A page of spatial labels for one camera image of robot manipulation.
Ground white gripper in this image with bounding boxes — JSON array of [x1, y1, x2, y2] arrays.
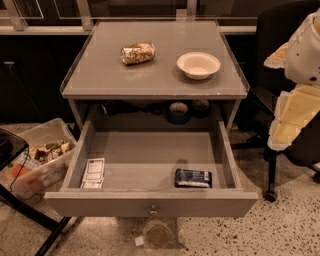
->
[[264, 43, 320, 151]]

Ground blue rxbar blueberry bar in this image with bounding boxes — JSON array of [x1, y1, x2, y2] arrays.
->
[[174, 169, 212, 188]]

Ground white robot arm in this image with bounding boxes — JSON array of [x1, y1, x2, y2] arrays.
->
[[264, 11, 320, 151]]

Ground grey cabinet with counter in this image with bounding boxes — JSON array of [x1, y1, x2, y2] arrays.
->
[[61, 21, 249, 127]]

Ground metal drawer knob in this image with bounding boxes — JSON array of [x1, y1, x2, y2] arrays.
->
[[148, 205, 158, 216]]

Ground open grey top drawer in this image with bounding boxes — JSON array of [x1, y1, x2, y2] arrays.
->
[[45, 105, 258, 217]]

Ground white packets in drawer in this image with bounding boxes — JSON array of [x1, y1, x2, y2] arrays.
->
[[81, 158, 105, 188]]

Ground black office chair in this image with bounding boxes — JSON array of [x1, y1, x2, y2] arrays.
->
[[237, 0, 320, 202]]

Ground dark tape roll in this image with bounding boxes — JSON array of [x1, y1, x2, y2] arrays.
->
[[191, 99, 210, 118], [166, 102, 190, 125]]

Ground white paper bowl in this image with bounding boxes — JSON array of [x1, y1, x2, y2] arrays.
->
[[176, 52, 221, 80]]

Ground shiny foil snack bag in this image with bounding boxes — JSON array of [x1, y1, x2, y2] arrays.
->
[[121, 42, 155, 65]]

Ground clear jar on floor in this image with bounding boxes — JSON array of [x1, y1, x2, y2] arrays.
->
[[143, 218, 177, 249]]

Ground clear plastic snack bin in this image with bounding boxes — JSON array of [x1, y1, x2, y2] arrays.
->
[[0, 118, 77, 199]]

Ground black cable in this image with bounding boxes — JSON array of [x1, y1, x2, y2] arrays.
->
[[8, 148, 30, 194]]

